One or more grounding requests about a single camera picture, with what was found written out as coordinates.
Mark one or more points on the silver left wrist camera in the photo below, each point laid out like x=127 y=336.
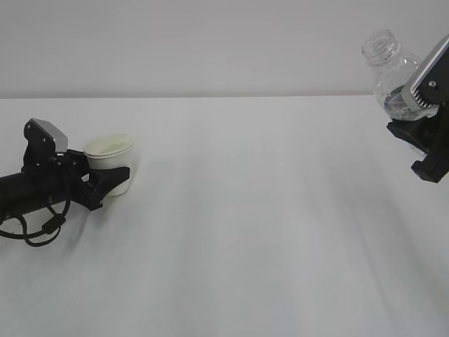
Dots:
x=51 y=132

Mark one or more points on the clear water bottle green label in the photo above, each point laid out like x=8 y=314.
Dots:
x=391 y=67

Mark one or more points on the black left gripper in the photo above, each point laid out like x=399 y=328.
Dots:
x=60 y=175

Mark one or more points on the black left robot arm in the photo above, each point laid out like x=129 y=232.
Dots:
x=20 y=197

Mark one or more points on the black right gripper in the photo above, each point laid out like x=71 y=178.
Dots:
x=430 y=139

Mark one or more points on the white paper cup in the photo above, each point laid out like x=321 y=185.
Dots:
x=110 y=152

